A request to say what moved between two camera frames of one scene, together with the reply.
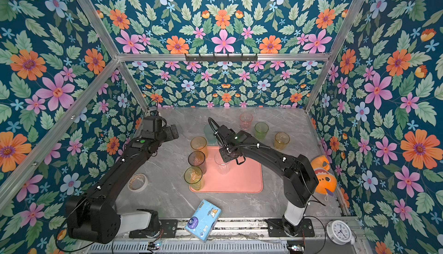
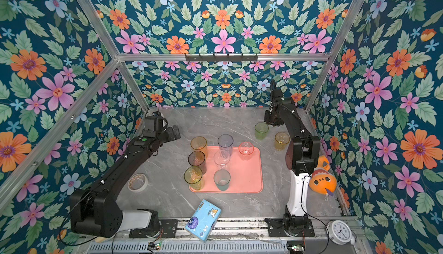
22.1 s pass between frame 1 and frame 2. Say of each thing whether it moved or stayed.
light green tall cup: stayed
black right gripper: moved
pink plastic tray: stayed
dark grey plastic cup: stayed
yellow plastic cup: stayed
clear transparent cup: stayed
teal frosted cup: moved
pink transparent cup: moved
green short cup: stayed
